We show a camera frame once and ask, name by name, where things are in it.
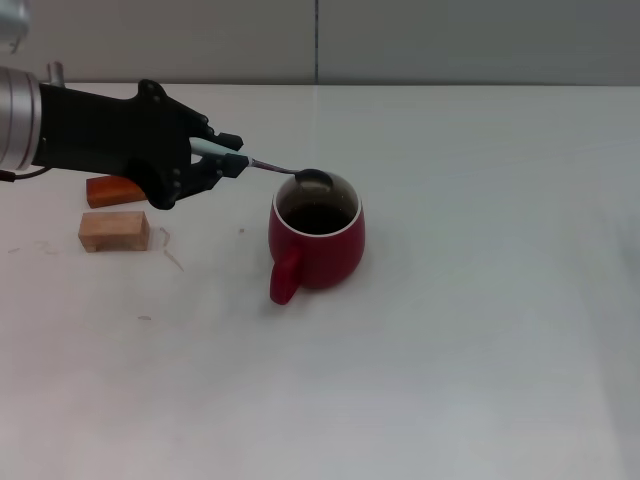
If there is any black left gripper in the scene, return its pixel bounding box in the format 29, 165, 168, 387
37, 78, 251, 210

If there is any spoon with light blue handle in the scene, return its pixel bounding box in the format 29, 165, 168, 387
189, 139, 335, 194

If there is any red ceramic cup with coffee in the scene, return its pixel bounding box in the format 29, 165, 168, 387
267, 170, 366, 306

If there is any dark red wooden block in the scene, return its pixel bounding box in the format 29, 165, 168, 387
85, 174, 147, 209

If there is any light wooden block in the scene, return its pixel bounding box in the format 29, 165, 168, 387
77, 210, 151, 253

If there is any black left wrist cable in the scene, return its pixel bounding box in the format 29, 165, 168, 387
0, 167, 49, 183

